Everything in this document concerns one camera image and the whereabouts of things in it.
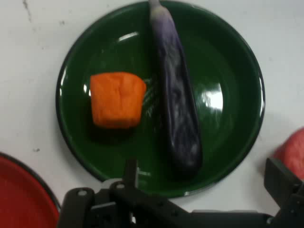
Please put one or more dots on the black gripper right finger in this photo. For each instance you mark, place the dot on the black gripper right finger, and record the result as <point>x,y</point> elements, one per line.
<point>282,185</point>

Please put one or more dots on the purple eggplant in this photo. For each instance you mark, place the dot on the purple eggplant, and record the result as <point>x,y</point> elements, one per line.
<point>175,99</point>

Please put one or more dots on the orange carrot chunk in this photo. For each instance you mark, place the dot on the orange carrot chunk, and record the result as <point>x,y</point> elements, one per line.
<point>116,99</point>

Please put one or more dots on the dark green round plate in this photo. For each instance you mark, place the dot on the dark green round plate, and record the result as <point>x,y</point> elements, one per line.
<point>221,99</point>

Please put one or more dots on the pink red soft object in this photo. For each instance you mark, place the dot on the pink red soft object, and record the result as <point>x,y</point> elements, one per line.
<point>293,152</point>

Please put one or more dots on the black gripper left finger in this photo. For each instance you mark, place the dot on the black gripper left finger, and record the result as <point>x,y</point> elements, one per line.
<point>128,197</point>

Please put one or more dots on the red round plate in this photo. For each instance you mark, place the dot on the red round plate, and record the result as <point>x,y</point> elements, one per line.
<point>21,194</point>

